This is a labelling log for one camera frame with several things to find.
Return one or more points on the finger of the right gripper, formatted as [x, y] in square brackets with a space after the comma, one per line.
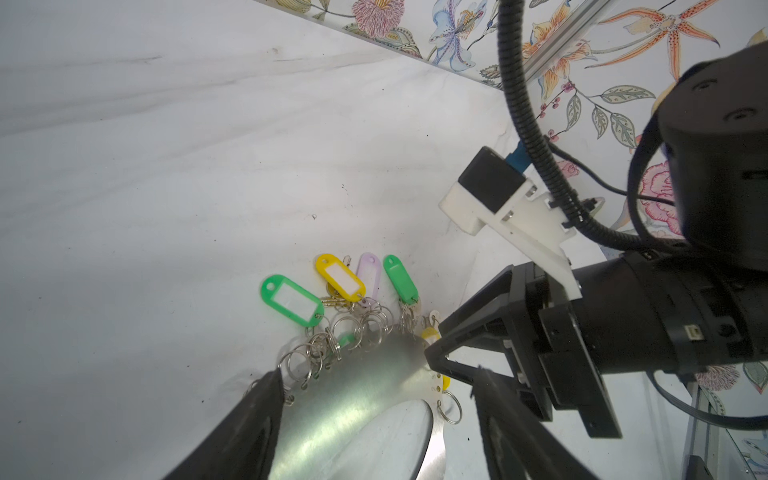
[478, 323]

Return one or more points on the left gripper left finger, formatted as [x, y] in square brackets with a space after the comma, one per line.
[243, 445]

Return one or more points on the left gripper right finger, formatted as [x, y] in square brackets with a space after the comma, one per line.
[516, 445]

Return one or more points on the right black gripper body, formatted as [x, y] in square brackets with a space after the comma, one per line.
[551, 354]

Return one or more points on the yellow key tag front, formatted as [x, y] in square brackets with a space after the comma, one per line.
[430, 335]

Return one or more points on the yellow key tag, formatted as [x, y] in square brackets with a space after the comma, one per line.
[340, 278]
[430, 335]

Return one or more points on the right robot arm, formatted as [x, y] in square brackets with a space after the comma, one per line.
[675, 305]

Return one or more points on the dark green key tag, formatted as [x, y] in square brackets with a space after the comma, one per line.
[401, 280]

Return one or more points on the lilac key tag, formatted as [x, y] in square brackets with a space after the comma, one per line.
[369, 270]

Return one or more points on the light green key tag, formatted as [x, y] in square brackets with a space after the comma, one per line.
[292, 301]

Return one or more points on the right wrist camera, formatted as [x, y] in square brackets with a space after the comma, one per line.
[491, 193]

